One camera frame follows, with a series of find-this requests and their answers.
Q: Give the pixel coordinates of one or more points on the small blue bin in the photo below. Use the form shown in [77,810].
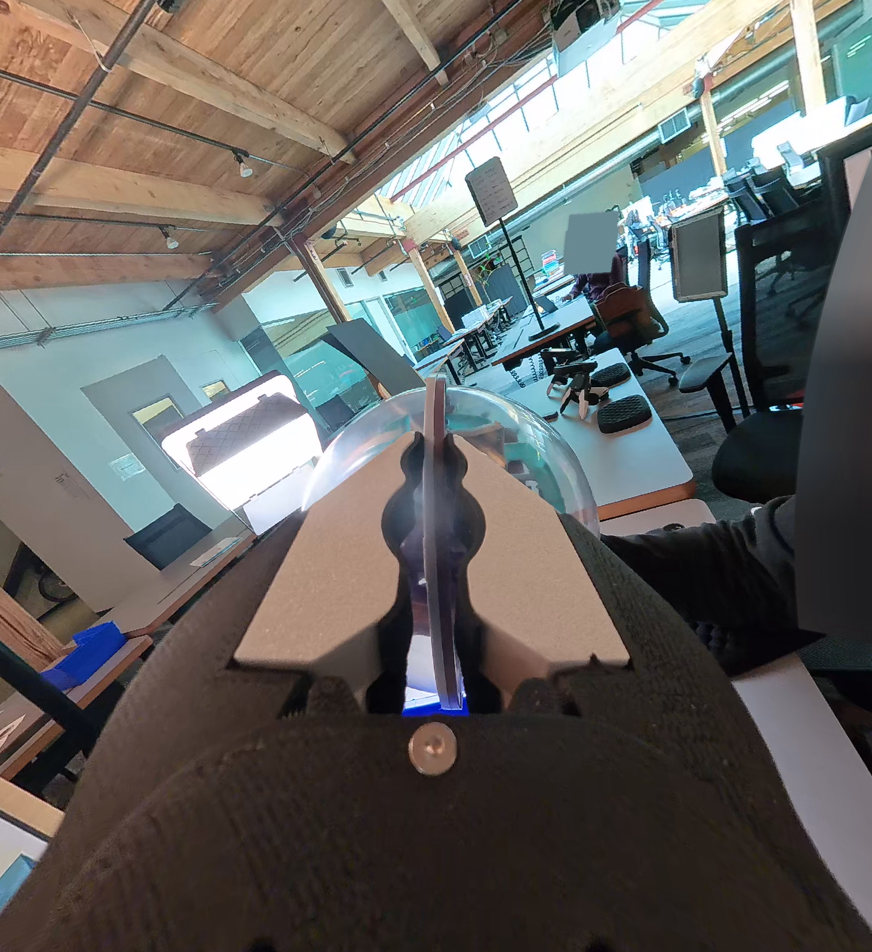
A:
[87,655]

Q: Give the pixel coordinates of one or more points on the brown office chair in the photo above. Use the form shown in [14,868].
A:
[630,320]

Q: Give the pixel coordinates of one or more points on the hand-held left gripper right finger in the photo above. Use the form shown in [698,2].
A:
[540,595]

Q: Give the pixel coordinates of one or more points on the clear plastic maze ball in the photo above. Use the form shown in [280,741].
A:
[533,446]

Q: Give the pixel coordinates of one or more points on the bright light panel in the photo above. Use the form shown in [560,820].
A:
[243,439]

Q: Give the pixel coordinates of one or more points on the person's right forearm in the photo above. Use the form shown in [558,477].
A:
[704,580]

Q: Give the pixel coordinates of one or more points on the ceiling projector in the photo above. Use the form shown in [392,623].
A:
[585,23]

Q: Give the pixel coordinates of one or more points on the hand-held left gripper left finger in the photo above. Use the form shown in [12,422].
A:
[325,595]

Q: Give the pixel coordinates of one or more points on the grey desk with wooden edge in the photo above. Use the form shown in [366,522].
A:
[615,432]

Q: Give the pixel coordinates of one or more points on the blue plastic bin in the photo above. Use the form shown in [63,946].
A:
[424,692]

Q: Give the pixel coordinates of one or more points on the black round pad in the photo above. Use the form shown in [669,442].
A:
[624,414]

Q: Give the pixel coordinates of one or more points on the instruction sheet on stand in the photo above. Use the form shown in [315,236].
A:
[12,789]

